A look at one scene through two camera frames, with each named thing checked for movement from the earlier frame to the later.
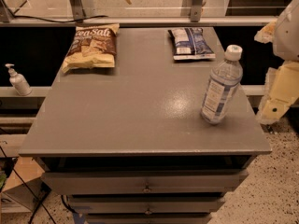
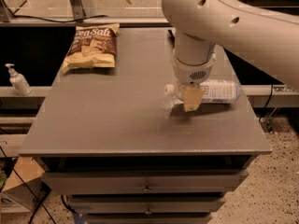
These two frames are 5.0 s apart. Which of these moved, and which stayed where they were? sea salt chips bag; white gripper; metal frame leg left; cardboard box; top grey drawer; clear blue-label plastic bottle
Moved: clear blue-label plastic bottle; white gripper
Stayed: metal frame leg left; cardboard box; top grey drawer; sea salt chips bag
